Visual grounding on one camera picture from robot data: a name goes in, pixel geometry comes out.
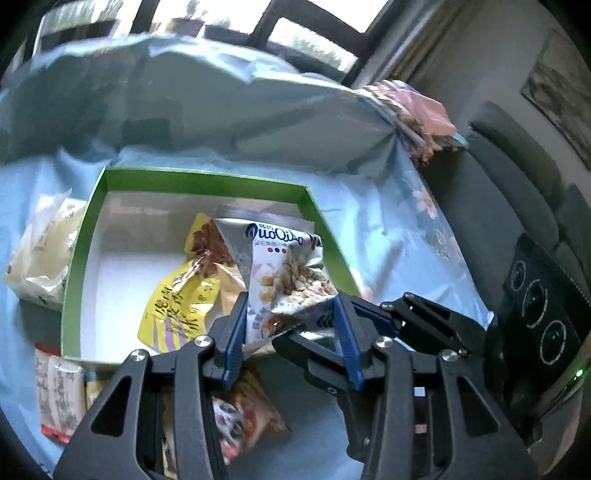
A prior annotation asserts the pale yellow snack packet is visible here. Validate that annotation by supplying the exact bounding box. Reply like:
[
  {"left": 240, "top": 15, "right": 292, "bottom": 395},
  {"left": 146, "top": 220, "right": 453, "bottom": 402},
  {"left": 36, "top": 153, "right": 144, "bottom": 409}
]
[{"left": 4, "top": 194, "right": 88, "bottom": 305}]

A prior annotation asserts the white packet with red edge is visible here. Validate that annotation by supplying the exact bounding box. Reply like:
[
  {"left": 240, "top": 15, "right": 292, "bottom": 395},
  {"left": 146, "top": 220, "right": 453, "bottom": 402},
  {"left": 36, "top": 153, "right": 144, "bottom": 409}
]
[{"left": 34, "top": 348, "right": 86, "bottom": 446}]

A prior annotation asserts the black window frame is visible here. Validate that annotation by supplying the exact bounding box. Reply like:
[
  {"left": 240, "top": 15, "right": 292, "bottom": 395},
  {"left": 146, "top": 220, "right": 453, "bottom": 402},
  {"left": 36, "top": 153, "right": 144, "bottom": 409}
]
[{"left": 28, "top": 0, "right": 402, "bottom": 75}]

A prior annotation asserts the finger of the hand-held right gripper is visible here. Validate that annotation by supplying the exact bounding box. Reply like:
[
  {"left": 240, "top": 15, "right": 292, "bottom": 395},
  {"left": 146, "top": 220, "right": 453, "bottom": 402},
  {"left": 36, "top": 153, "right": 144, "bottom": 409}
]
[
  {"left": 344, "top": 291, "right": 488, "bottom": 356},
  {"left": 272, "top": 332, "right": 387, "bottom": 462}
]

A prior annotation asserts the green cardboard box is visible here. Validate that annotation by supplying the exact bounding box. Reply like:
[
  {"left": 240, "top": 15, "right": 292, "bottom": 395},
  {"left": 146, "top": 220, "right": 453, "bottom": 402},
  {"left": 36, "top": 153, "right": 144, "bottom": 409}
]
[{"left": 61, "top": 167, "right": 363, "bottom": 372}]

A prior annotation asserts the grey sofa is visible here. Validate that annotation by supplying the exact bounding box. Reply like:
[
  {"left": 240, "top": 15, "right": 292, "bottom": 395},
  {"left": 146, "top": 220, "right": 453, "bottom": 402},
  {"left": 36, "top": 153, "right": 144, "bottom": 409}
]
[{"left": 434, "top": 102, "right": 591, "bottom": 352}]

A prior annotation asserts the pink floral cloth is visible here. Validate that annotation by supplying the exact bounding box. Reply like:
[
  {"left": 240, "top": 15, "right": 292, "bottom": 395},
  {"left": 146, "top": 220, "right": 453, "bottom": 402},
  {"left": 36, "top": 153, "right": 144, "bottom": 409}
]
[{"left": 360, "top": 79, "right": 469, "bottom": 167}]

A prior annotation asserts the light blue floral bedsheet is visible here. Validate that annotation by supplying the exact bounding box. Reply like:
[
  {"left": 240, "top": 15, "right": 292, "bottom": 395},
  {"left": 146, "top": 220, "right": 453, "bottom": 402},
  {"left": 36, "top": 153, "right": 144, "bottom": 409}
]
[{"left": 0, "top": 34, "right": 497, "bottom": 480}]

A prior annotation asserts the white blue snack packet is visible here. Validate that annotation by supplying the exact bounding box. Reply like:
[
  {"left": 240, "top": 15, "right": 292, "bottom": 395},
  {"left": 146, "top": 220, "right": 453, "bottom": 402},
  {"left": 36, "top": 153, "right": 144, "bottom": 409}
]
[{"left": 213, "top": 205, "right": 340, "bottom": 356}]

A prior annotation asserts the framed wall picture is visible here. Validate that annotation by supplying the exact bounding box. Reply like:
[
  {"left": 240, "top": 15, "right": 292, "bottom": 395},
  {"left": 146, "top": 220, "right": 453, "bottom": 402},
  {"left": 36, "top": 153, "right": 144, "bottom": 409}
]
[{"left": 522, "top": 34, "right": 591, "bottom": 158}]

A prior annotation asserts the orange snack packet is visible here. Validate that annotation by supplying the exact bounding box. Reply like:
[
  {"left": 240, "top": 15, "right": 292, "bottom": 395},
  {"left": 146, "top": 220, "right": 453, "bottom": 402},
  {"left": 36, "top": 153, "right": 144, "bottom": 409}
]
[{"left": 157, "top": 360, "right": 291, "bottom": 467}]

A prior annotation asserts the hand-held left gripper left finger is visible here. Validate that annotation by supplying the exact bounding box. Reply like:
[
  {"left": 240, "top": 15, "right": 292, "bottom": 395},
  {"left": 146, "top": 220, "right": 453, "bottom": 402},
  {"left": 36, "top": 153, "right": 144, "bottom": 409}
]
[{"left": 53, "top": 292, "right": 250, "bottom": 480}]

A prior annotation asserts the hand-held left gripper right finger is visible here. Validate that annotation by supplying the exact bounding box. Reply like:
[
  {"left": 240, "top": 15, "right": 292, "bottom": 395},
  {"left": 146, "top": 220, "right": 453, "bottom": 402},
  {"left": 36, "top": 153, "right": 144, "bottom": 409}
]
[{"left": 333, "top": 294, "right": 541, "bottom": 480}]

